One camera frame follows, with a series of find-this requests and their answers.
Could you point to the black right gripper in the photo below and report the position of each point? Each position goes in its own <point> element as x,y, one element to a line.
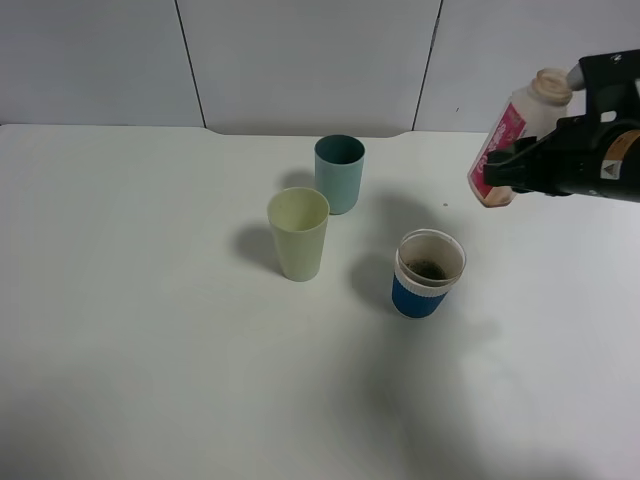
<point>578,158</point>

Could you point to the blue sleeved clear cup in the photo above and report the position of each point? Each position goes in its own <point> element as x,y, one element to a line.
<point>427,264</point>

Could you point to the teal plastic cup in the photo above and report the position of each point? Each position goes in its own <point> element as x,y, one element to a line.
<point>339,161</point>

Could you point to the pale yellow plastic cup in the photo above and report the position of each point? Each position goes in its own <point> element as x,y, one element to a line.
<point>298,218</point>

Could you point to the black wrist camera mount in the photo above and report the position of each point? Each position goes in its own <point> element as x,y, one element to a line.
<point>611,84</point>

